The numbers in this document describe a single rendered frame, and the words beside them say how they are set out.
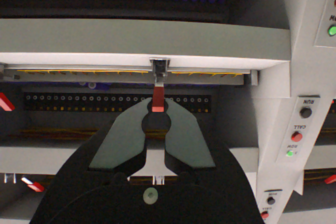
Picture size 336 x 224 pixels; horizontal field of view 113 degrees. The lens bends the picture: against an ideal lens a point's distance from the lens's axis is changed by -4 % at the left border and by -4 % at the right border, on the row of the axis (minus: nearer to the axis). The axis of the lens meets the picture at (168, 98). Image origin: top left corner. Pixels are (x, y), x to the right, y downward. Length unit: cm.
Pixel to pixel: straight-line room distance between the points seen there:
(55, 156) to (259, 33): 37
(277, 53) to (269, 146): 15
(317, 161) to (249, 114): 16
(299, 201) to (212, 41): 55
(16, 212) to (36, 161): 28
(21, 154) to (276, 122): 42
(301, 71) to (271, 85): 4
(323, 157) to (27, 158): 54
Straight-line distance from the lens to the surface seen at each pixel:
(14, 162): 34
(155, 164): 23
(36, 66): 29
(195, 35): 18
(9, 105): 34
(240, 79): 26
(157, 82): 15
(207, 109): 37
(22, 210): 58
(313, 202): 64
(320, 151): 38
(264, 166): 30
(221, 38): 18
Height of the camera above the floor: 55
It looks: 16 degrees up
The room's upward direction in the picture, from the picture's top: 178 degrees counter-clockwise
